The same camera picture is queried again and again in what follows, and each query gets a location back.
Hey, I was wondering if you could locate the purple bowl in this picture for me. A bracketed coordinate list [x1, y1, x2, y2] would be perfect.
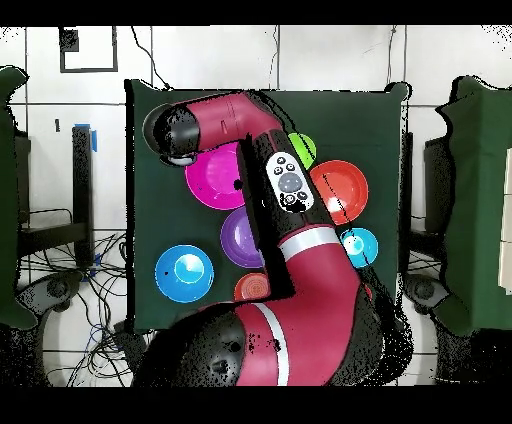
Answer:
[219, 205, 265, 269]

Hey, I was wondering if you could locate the wide orange bowl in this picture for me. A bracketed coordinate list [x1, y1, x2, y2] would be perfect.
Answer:
[309, 159, 370, 226]

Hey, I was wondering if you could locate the medium blue bowl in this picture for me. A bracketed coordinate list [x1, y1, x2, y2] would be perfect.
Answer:
[154, 244, 215, 304]

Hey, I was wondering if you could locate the black post with blue tape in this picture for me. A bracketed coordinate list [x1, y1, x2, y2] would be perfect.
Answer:
[71, 123, 98, 268]

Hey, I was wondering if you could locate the tangle of floor cables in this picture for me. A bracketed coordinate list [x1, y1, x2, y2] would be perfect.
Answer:
[19, 231, 133, 385]

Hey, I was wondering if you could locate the white box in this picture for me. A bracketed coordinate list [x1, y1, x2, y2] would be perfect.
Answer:
[497, 147, 512, 296]

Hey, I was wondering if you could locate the black floor box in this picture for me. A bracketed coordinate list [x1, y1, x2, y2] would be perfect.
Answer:
[112, 319, 151, 379]

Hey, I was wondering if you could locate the large pink bowl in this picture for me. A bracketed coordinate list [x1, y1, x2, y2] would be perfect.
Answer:
[184, 141, 247, 211]

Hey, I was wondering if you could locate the dark green tablecloth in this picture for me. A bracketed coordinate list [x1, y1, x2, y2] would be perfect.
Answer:
[124, 78, 410, 334]

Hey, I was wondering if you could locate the small light blue bowl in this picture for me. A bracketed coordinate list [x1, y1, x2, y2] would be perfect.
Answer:
[339, 227, 380, 269]

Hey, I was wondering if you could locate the small green bowl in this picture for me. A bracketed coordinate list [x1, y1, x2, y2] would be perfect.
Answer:
[287, 132, 318, 171]

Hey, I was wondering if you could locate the thin black floor cable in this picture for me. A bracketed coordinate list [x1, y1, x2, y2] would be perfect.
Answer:
[130, 25, 174, 92]

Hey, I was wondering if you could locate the small deep orange bowl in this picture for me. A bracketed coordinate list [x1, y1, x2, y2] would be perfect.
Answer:
[233, 272, 272, 302]

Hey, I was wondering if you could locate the grey wheeled floor base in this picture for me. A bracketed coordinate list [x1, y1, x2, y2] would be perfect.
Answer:
[402, 272, 450, 316]
[17, 270, 84, 315]

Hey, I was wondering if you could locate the green cloth side table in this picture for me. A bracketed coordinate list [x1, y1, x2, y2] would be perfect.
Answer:
[433, 75, 512, 337]
[0, 65, 39, 330]

